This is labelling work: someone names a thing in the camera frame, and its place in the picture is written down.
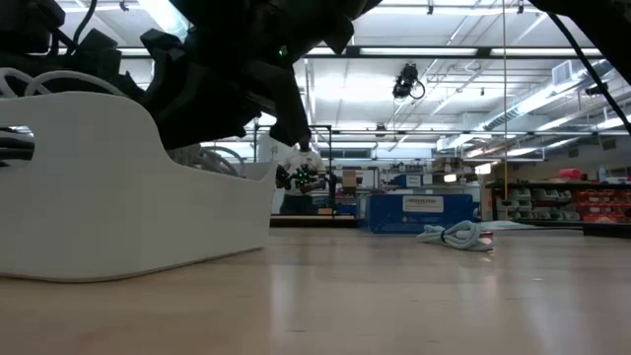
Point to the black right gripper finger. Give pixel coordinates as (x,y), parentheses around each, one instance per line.
(291,108)

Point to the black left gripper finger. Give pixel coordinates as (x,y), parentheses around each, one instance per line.
(133,89)

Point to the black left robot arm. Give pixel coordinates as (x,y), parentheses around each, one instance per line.
(24,54)

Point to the person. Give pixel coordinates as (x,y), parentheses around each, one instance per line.
(301,172)

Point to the cardboard box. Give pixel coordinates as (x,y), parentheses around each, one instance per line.
(349,180)

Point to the white plastic bin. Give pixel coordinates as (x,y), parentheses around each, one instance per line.
(108,197)

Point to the blue box with white label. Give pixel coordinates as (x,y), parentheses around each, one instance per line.
(421,213)

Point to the shelf with red bins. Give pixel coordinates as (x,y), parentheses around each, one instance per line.
(567,199)

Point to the ceiling-hung black camera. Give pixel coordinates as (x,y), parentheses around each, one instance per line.
(406,81)

